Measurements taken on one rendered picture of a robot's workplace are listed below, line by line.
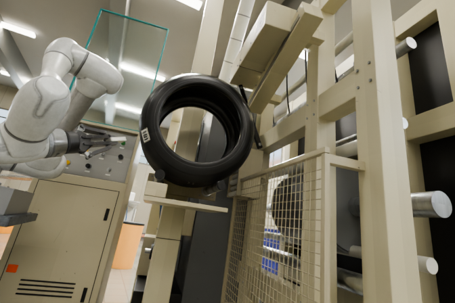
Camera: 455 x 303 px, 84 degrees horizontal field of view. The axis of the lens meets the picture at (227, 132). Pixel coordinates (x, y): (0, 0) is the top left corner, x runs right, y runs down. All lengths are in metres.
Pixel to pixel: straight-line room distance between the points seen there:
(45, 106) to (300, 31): 1.05
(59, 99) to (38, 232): 1.29
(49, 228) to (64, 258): 0.20
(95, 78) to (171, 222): 0.83
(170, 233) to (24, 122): 0.97
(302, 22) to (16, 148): 1.15
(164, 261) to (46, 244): 0.74
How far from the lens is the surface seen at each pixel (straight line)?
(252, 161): 1.58
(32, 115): 0.77
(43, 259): 1.94
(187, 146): 1.57
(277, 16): 1.36
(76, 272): 1.90
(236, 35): 2.34
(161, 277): 1.54
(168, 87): 1.27
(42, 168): 1.62
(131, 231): 3.93
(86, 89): 1.35
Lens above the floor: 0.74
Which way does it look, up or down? 20 degrees up
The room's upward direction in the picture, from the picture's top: 8 degrees clockwise
